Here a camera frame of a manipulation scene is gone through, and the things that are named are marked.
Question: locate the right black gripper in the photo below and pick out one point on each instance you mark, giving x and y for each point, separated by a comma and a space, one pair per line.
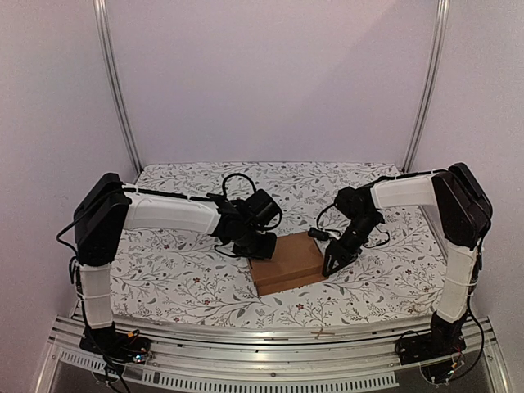
344, 248

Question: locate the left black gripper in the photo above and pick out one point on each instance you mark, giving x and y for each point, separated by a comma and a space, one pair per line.
266, 252

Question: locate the brown cardboard paper box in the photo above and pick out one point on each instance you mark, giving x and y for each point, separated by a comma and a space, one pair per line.
296, 262

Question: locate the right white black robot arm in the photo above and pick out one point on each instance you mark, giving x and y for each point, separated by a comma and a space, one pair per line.
465, 216

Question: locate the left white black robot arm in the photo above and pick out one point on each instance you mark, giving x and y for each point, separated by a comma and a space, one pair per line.
113, 206

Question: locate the floral patterned table cloth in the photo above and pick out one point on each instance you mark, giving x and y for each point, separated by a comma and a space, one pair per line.
172, 276

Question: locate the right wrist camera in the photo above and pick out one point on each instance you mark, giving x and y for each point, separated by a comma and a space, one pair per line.
323, 235

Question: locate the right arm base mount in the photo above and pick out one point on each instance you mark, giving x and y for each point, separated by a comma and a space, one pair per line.
412, 347

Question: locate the aluminium front rail base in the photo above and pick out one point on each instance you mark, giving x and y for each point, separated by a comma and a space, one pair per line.
353, 358

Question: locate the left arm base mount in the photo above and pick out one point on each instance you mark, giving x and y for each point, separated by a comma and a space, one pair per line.
119, 347

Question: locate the left aluminium frame post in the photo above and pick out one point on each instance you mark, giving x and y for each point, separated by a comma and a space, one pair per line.
108, 57

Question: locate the aluminium frame post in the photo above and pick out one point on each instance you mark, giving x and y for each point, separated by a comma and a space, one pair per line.
108, 57
437, 44

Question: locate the right aluminium frame post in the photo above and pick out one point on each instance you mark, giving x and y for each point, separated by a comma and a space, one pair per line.
437, 44

